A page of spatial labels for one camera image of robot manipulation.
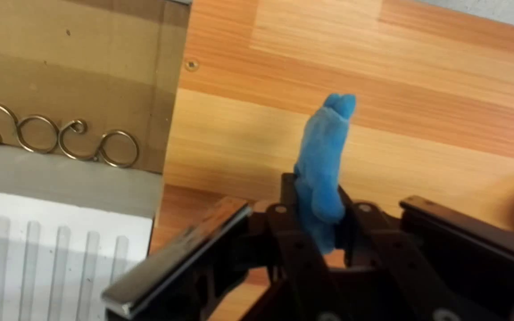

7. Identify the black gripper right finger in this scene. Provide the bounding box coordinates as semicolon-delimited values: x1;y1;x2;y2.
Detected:
336;185;514;321

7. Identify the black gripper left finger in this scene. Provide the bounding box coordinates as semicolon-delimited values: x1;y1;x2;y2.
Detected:
100;171;339;321

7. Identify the blue soft toy object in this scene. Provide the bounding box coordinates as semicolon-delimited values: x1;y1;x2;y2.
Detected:
293;91;359;256

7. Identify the white dish rack box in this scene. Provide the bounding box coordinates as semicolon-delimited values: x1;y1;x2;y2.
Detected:
0;0;193;321

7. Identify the gold curly wire rack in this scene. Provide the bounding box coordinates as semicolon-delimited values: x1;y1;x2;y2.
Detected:
0;100;143;171

